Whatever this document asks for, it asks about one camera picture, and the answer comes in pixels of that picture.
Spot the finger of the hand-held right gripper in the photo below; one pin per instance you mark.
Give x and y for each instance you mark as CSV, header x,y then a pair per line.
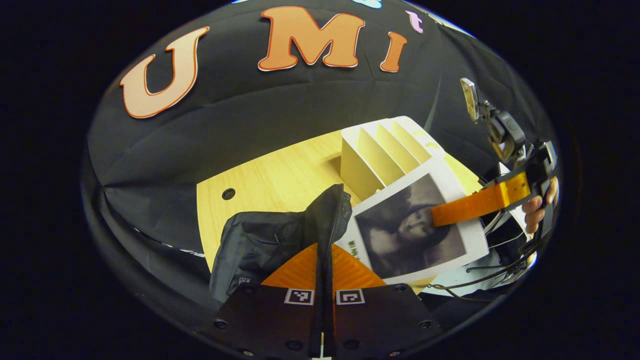
x,y
475,205

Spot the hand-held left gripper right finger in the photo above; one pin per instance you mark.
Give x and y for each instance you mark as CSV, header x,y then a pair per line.
x,y
390,320

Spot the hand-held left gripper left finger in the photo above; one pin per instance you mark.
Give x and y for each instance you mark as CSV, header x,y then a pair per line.
x,y
265,320

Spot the black schoolbag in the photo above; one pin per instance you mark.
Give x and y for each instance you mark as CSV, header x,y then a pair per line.
x,y
260,245

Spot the white bookshelf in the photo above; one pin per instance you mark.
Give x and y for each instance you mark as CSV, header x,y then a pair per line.
x,y
370,160

